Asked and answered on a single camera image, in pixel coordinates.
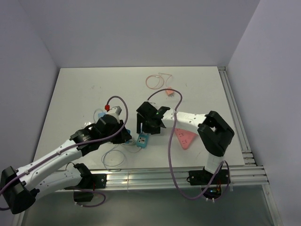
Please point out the teal power strip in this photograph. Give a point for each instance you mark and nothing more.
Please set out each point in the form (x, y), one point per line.
(142, 140)

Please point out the pink triangular power strip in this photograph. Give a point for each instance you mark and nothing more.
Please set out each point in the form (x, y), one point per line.
(185, 137)

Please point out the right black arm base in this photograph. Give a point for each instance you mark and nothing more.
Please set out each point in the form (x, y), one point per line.
(220, 183)

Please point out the pink USB charger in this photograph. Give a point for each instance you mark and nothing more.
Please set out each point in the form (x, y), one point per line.
(169, 92)

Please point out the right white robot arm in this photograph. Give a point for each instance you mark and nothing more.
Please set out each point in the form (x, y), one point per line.
(215, 133)

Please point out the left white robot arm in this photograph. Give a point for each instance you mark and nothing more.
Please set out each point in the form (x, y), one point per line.
(19, 186)

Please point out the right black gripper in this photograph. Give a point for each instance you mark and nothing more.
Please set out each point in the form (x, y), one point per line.
(141, 119)

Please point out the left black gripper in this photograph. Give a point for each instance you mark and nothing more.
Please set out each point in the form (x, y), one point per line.
(123, 136)

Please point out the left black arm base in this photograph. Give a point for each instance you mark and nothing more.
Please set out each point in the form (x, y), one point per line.
(87, 189)

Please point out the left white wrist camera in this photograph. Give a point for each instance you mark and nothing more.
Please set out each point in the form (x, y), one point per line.
(115, 112)

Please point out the blue square plug adapter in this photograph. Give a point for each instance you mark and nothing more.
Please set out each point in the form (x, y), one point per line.
(128, 141)

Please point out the aluminium rail frame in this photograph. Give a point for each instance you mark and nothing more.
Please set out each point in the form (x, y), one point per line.
(79, 90)

